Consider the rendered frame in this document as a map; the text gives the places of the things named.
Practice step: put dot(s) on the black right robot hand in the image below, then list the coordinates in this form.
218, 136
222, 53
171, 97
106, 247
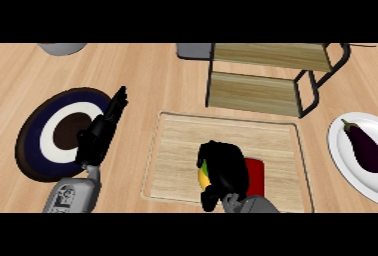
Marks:
225, 166

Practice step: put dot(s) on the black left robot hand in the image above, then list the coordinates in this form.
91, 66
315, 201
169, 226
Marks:
98, 133

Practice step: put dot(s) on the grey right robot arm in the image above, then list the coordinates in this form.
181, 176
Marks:
249, 204

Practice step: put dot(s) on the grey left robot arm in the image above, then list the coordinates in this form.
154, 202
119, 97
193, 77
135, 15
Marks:
72, 195

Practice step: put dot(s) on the pale wooden tray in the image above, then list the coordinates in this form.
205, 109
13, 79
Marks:
224, 160

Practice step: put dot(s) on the red fruit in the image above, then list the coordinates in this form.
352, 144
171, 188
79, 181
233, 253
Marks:
256, 176

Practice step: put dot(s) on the round navy white placemat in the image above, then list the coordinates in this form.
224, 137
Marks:
52, 135

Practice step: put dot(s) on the white plate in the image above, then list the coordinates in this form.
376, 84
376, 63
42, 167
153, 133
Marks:
345, 160

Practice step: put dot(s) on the grey round container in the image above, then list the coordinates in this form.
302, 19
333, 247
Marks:
61, 48

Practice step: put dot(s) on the purple eggplant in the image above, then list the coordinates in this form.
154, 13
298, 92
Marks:
364, 146

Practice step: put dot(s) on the grey box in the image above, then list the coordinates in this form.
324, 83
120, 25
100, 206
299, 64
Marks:
194, 50

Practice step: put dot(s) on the wooden tiered shelf black frame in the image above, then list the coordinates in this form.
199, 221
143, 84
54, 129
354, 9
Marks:
267, 80

